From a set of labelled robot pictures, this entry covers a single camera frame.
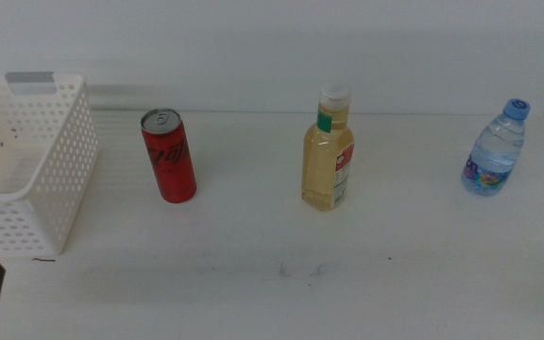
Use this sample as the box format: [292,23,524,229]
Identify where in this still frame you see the red soda can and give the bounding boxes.
[140,108,197,205]

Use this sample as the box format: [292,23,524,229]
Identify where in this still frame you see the white perforated plastic basket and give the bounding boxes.
[0,71,100,257]

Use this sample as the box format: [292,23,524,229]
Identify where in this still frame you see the yellow juice bottle white cap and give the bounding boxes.
[300,82,356,213]

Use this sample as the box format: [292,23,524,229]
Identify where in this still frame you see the water bottle blue cap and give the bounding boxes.
[460,97,532,197]

